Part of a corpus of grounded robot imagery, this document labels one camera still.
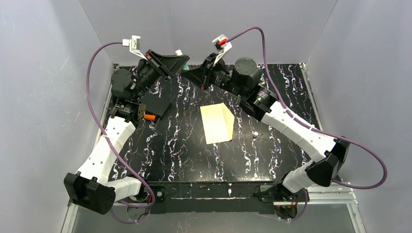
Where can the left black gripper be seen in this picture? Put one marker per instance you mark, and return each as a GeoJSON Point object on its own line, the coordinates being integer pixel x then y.
{"type": "Point", "coordinates": [157, 64]}

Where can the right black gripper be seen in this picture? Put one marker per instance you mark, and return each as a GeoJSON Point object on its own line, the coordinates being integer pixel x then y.
{"type": "Point", "coordinates": [208, 72]}

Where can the white envelope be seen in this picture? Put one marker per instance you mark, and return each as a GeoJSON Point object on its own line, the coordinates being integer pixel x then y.
{"type": "Point", "coordinates": [218, 123]}

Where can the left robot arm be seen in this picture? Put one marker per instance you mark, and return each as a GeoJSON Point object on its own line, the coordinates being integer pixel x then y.
{"type": "Point", "coordinates": [90, 187]}

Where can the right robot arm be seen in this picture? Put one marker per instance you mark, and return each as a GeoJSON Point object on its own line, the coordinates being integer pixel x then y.
{"type": "Point", "coordinates": [326, 153]}

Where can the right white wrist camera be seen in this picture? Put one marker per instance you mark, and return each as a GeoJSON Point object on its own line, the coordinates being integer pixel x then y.
{"type": "Point", "coordinates": [222, 45]}

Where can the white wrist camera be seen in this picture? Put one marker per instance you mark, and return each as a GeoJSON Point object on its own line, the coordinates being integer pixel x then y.
{"type": "Point", "coordinates": [134, 46]}
{"type": "Point", "coordinates": [222, 45]}

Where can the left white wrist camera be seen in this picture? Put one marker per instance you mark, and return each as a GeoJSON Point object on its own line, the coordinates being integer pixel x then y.
{"type": "Point", "coordinates": [134, 46]}

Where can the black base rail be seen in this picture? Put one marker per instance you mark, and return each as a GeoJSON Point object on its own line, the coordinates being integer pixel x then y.
{"type": "Point", "coordinates": [208, 197]}

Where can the aluminium table frame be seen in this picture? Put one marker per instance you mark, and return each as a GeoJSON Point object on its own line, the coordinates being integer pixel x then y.
{"type": "Point", "coordinates": [331, 209]}

